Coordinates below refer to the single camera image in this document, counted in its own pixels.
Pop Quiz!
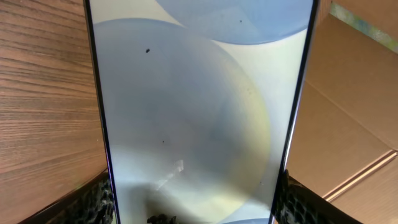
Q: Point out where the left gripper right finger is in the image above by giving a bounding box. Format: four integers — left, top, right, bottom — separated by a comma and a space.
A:
271, 170, 361, 224

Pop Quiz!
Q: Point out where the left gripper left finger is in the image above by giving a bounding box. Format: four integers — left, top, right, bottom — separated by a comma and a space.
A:
21, 171, 115, 224

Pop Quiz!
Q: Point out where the blue Galaxy smartphone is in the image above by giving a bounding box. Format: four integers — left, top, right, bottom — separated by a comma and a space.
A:
84, 0, 318, 224

